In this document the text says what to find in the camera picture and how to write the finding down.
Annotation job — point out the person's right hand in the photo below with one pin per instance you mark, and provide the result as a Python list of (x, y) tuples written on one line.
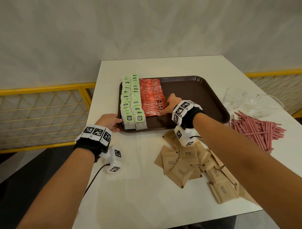
[(173, 103)]

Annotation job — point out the person's left hand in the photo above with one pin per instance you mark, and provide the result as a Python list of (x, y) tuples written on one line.
[(108, 121)]

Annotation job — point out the row of red Nescafe sachets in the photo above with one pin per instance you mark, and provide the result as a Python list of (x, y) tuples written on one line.
[(151, 94)]

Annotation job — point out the brown plastic tray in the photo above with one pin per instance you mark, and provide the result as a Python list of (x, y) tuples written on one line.
[(200, 99)]

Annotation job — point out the neat rows of tea bags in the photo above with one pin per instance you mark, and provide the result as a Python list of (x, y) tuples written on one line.
[(132, 99)]

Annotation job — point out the pile of brown sugar packets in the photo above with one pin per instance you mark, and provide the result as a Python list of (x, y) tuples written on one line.
[(181, 172)]

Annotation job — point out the clear glass cups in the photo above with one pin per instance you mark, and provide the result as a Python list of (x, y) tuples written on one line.
[(259, 103)]

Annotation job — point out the pile of pink stirrer sticks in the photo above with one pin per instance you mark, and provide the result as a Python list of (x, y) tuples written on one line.
[(259, 129)]

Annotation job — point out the person's left forearm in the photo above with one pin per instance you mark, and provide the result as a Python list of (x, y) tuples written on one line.
[(59, 188)]

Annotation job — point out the person's right forearm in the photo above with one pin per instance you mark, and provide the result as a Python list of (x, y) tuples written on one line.
[(250, 165)]

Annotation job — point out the right wristband with marker tiles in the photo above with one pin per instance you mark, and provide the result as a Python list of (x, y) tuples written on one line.
[(185, 111)]

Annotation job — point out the wristband with marker tiles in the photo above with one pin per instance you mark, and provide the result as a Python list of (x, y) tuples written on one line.
[(185, 111), (94, 134)]

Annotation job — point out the left wristband with marker tiles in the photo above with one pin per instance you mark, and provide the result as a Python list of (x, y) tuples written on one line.
[(94, 134)]

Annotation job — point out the marker cube on right wrist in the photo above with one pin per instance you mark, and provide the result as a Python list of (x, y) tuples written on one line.
[(184, 136)]

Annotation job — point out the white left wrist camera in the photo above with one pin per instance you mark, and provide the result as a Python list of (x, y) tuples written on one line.
[(114, 160)]

